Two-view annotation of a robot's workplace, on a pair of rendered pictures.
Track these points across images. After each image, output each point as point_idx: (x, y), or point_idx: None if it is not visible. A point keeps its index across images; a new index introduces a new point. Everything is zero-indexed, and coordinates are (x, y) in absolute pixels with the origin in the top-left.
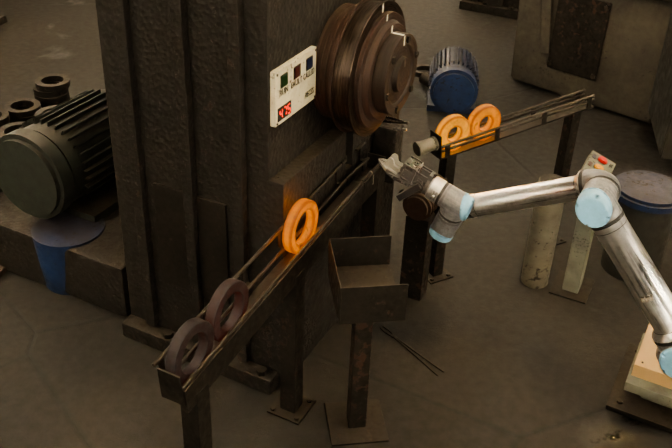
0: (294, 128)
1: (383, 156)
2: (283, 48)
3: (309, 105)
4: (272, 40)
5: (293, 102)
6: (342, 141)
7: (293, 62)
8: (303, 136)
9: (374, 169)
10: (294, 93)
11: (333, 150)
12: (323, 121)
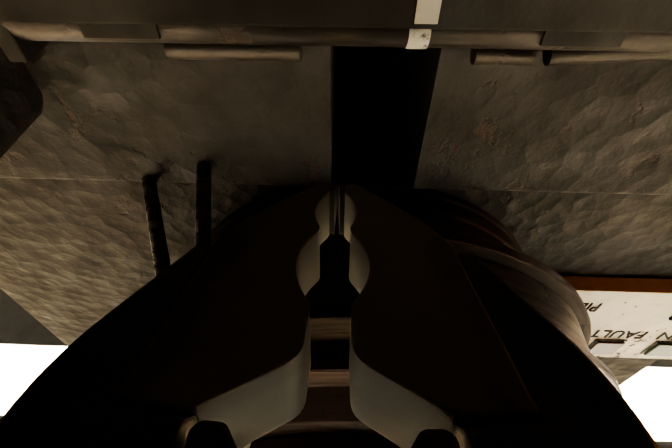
0: (671, 238)
1: (38, 49)
2: (602, 357)
3: (555, 259)
4: (629, 369)
5: (659, 311)
6: (464, 160)
7: (606, 356)
8: (640, 198)
9: (338, 44)
10: (641, 322)
11: (572, 158)
12: (482, 191)
